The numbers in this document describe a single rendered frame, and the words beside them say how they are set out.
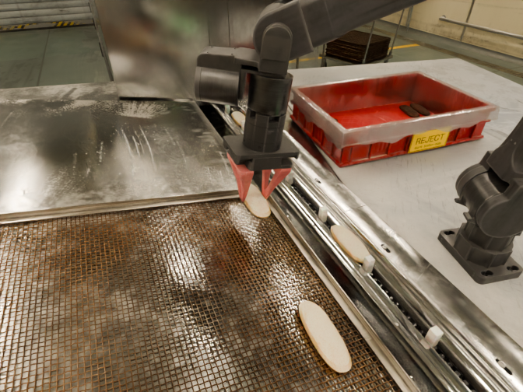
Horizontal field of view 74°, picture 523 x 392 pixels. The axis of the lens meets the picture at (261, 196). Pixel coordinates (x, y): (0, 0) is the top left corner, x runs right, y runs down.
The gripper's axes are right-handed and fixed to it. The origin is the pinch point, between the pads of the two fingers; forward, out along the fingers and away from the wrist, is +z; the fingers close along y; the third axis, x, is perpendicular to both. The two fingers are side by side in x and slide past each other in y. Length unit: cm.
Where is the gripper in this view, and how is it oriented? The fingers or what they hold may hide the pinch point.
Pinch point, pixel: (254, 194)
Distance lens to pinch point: 56.6
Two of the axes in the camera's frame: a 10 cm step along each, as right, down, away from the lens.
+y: -9.1, 1.1, -3.9
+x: 3.8, 5.5, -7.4
